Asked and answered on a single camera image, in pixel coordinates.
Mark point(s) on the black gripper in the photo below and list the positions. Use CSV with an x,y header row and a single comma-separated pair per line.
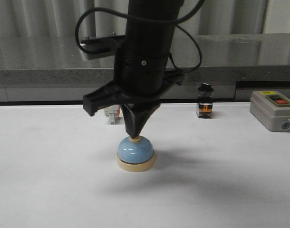
x,y
137,80

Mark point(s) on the blue service bell cream base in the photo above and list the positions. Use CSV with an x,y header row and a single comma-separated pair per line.
x,y
135,154

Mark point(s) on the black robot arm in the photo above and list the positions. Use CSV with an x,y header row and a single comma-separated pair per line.
x,y
148,32

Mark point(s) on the grey stone counter ledge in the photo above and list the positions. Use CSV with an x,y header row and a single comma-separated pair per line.
x,y
44,69

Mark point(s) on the grey curtain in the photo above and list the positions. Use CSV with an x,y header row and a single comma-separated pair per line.
x,y
57,18

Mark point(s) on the green pushbutton switch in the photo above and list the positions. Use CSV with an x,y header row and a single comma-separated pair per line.
x,y
113,114

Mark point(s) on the black selector switch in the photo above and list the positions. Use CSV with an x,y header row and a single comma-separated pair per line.
x,y
204,108

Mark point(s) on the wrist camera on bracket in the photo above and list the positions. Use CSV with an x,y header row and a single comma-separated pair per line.
x,y
101,47

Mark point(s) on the grey start-stop switch box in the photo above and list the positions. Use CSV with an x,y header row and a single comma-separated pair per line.
x,y
272,109

